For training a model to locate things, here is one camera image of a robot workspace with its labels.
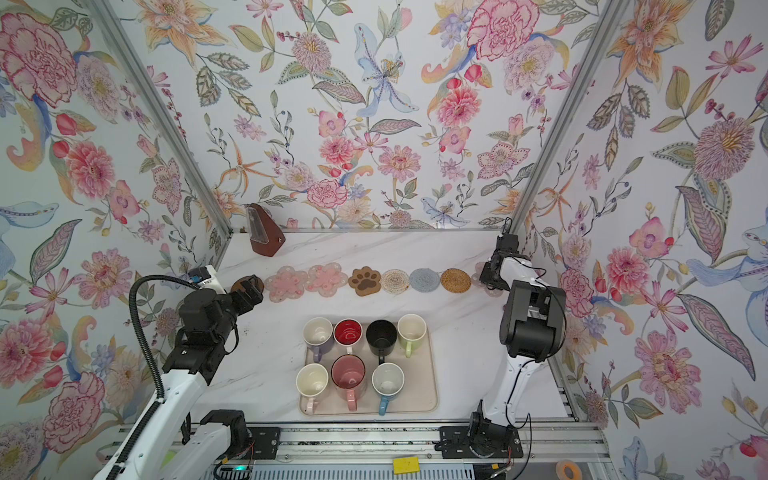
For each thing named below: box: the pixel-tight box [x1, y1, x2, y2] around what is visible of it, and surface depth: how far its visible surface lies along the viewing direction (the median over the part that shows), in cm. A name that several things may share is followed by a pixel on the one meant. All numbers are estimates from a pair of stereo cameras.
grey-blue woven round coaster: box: [409, 268, 441, 293], surface depth 109 cm
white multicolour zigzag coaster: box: [380, 268, 410, 295], surface depth 109 cm
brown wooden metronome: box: [246, 203, 286, 257], surface depth 110 cm
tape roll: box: [555, 460, 583, 480], surface depth 72 cm
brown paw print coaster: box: [348, 266, 381, 296], surface depth 109 cm
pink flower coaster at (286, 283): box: [264, 265, 308, 303], surface depth 109 cm
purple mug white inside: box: [302, 316, 334, 363], surface depth 88 cm
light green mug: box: [397, 313, 427, 358], surface depth 87 cm
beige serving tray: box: [299, 324, 438, 416], surface depth 82 cm
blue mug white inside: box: [371, 362, 405, 416], surface depth 78 cm
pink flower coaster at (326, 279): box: [305, 262, 349, 298], surface depth 109 cm
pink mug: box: [330, 354, 366, 412], surface depth 78 cm
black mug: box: [366, 319, 398, 364], surface depth 86 cm
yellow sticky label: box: [393, 456, 420, 475], surface depth 71 cm
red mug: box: [333, 318, 363, 355], surface depth 88 cm
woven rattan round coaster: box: [440, 268, 472, 294], surface depth 109 cm
